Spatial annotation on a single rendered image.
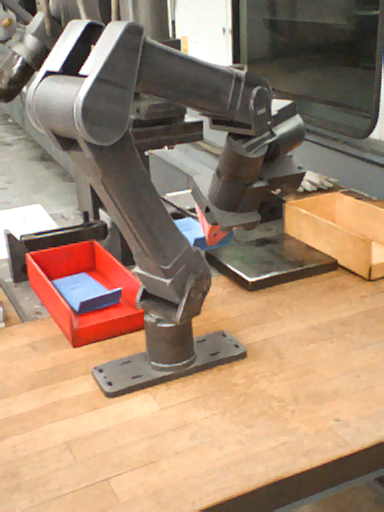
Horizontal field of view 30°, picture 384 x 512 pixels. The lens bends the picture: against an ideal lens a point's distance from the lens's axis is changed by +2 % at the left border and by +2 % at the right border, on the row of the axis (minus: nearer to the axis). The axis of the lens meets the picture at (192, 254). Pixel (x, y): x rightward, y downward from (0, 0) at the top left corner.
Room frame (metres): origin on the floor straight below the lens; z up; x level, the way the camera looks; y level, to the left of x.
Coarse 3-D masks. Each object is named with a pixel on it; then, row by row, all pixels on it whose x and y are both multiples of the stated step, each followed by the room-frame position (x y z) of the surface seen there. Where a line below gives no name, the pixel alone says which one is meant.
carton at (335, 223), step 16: (336, 192) 1.31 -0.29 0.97; (288, 208) 1.25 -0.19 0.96; (304, 208) 1.28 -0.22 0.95; (320, 208) 1.29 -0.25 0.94; (336, 208) 1.30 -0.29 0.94; (352, 208) 1.26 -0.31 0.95; (368, 208) 1.22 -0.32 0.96; (288, 224) 1.25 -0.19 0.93; (304, 224) 1.20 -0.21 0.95; (320, 224) 1.16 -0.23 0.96; (336, 224) 1.30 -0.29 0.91; (352, 224) 1.26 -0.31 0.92; (368, 224) 1.22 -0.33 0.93; (304, 240) 1.20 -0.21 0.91; (320, 240) 1.16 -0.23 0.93; (336, 240) 1.12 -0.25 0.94; (352, 240) 1.08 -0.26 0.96; (368, 240) 1.04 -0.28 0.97; (336, 256) 1.11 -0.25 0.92; (352, 256) 1.08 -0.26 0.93; (368, 256) 1.04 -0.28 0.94; (352, 272) 1.07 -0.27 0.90; (368, 272) 1.04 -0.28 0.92
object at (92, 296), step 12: (72, 276) 1.10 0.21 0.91; (84, 276) 1.10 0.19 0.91; (60, 288) 1.05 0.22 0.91; (84, 288) 1.05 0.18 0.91; (96, 288) 1.05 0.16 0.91; (120, 288) 0.99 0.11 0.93; (72, 300) 1.01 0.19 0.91; (84, 300) 0.95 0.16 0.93; (96, 300) 0.97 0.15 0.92; (108, 300) 0.98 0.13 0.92; (84, 312) 0.97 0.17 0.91
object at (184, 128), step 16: (144, 96) 1.22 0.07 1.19; (144, 112) 1.17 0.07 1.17; (160, 112) 1.18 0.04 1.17; (176, 112) 1.19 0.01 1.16; (128, 128) 1.18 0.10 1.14; (144, 128) 1.18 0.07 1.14; (160, 128) 1.19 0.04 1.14; (176, 128) 1.20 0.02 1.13; (192, 128) 1.21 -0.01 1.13; (144, 144) 1.18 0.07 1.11; (160, 144) 1.19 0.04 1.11; (176, 144) 1.20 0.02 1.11
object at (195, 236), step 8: (176, 224) 1.11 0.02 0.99; (184, 224) 1.11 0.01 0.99; (192, 224) 1.11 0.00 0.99; (200, 224) 1.11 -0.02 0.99; (184, 232) 1.07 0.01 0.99; (192, 232) 1.07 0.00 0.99; (200, 232) 1.07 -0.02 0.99; (216, 232) 1.00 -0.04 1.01; (232, 232) 1.01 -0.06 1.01; (192, 240) 1.03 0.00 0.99; (200, 240) 0.98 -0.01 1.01; (224, 240) 1.01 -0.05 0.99; (200, 248) 1.00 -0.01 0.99; (208, 248) 1.00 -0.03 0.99
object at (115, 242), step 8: (176, 216) 1.20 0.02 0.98; (112, 224) 1.18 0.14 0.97; (112, 232) 1.18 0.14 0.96; (120, 232) 1.15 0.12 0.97; (104, 240) 1.23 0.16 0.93; (112, 240) 1.18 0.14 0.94; (120, 240) 1.15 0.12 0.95; (104, 248) 1.23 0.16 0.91; (112, 248) 1.19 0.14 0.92; (120, 248) 1.15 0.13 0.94; (128, 248) 1.16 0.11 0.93; (120, 256) 1.15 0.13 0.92; (128, 256) 1.16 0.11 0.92; (128, 264) 1.16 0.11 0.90; (136, 264) 1.16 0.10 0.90
